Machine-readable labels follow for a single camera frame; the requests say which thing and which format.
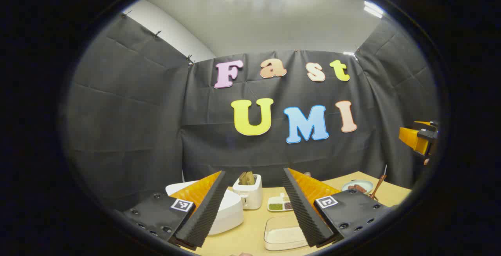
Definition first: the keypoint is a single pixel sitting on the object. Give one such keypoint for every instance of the brown meat piece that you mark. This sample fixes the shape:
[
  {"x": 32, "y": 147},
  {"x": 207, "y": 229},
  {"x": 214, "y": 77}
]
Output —
[
  {"x": 352, "y": 187},
  {"x": 361, "y": 189}
]

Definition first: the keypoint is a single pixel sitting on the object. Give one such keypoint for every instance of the white rice cooker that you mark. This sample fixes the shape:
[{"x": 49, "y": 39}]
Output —
[{"x": 231, "y": 213}]

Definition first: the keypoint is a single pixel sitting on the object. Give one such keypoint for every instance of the small ceiling light panel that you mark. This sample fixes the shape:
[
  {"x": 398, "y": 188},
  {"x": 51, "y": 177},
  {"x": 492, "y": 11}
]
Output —
[{"x": 373, "y": 9}]

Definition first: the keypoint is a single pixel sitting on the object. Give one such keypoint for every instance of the brown toast slice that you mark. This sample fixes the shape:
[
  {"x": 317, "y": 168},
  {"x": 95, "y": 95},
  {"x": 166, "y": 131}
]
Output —
[
  {"x": 251, "y": 178},
  {"x": 242, "y": 178}
]

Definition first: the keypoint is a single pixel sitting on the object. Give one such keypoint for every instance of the white toaster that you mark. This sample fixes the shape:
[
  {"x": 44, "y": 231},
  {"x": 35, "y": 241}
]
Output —
[{"x": 250, "y": 197}]

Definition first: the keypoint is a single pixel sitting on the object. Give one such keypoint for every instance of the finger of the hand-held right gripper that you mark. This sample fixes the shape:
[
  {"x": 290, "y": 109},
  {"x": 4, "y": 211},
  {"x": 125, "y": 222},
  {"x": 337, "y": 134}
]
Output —
[{"x": 411, "y": 136}]

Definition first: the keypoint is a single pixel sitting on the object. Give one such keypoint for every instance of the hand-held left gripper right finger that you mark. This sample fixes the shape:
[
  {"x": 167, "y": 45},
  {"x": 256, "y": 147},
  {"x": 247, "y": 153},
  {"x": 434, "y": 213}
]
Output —
[{"x": 303, "y": 213}]

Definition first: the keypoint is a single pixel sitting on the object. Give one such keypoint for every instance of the white divided bean dish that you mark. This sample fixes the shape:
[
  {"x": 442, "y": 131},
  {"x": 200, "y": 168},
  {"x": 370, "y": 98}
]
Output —
[{"x": 278, "y": 205}]

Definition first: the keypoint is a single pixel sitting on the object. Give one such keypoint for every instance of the dark wooden spoon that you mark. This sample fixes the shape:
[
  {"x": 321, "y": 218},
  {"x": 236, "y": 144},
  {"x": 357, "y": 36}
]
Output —
[{"x": 378, "y": 185}]

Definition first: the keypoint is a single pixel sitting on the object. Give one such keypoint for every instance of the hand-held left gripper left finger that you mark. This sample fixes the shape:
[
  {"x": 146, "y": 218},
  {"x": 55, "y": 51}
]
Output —
[{"x": 205, "y": 213}]

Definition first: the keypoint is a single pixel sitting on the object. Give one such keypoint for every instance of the clear glass tray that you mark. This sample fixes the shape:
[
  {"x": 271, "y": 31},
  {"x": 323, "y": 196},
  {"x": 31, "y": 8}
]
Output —
[{"x": 282, "y": 222}]

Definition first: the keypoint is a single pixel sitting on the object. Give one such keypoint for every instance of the pale green plate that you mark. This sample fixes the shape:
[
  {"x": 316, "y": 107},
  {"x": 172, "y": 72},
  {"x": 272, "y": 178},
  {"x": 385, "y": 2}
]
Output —
[{"x": 366, "y": 184}]

